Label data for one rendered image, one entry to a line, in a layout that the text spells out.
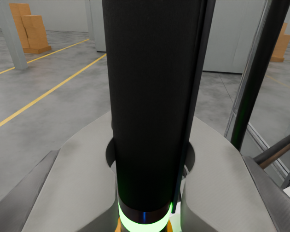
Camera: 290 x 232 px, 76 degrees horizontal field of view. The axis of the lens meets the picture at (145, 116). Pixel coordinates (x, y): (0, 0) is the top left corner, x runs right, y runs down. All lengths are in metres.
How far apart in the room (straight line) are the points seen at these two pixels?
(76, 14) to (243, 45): 10.54
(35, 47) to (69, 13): 6.08
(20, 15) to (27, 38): 0.76
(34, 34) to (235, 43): 6.71
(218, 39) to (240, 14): 0.72
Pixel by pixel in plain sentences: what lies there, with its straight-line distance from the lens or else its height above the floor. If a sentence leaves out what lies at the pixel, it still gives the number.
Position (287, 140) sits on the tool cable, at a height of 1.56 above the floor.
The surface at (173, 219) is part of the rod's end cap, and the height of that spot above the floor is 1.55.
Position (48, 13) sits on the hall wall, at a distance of 14.83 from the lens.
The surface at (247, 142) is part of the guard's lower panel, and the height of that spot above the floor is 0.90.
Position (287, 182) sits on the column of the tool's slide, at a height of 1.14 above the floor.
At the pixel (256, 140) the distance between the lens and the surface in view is 1.39.
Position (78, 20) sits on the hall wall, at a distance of 13.83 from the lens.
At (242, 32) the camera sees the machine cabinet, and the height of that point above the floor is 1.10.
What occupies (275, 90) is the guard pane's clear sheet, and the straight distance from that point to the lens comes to 1.29.
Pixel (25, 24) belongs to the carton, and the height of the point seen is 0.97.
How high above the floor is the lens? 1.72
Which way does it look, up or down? 31 degrees down
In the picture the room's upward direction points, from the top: 1 degrees clockwise
